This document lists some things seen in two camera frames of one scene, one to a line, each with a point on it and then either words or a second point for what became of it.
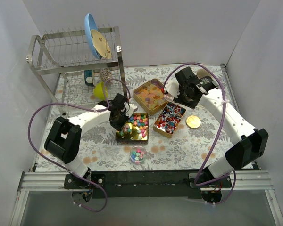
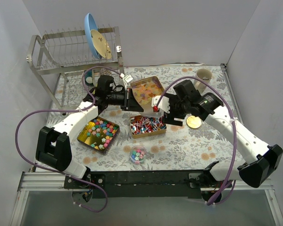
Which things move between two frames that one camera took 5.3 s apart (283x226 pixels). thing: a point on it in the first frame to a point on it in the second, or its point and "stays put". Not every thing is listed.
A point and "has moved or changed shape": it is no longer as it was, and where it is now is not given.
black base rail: (145, 184) stays put
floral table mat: (146, 118) stays put
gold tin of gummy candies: (151, 96) has moved or changed shape
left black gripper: (119, 120) to (126, 100)
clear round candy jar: (138, 155) stays put
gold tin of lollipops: (169, 119) has moved or changed shape
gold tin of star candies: (135, 131) to (99, 133)
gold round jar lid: (193, 121) stays put
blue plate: (90, 24) stays put
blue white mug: (88, 77) stays put
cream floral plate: (101, 44) stays put
